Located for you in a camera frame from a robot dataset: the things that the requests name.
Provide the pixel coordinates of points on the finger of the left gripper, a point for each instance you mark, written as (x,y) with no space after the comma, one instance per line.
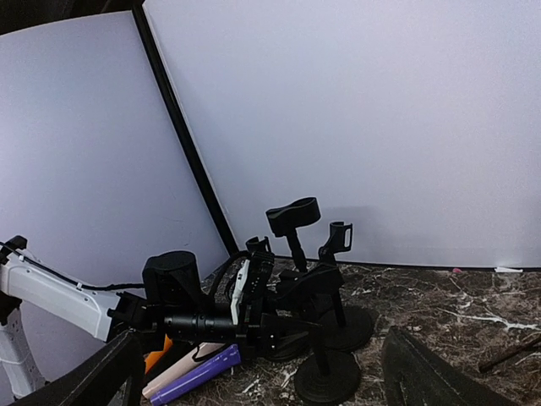
(295,290)
(272,325)

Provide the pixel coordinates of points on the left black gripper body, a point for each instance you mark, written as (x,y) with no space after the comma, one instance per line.
(249,341)

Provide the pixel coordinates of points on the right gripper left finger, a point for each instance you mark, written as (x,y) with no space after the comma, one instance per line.
(119,364)

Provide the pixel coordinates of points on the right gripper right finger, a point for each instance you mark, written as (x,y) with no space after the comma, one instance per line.
(415,375)

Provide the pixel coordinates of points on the purple microphone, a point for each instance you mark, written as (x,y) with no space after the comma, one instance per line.
(224,360)

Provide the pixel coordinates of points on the orange microphone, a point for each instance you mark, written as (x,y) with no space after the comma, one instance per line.
(155,356)

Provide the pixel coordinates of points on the beige pink microphone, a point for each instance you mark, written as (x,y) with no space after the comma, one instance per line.
(179,368)

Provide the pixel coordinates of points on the black stand of purple microphone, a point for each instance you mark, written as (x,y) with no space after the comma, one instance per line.
(327,376)

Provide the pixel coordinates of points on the black mic stand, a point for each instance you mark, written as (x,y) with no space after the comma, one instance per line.
(286,220)

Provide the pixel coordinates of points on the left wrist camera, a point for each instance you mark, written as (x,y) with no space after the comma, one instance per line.
(251,282)

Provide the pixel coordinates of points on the left black frame post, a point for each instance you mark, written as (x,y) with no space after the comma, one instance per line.
(181,128)

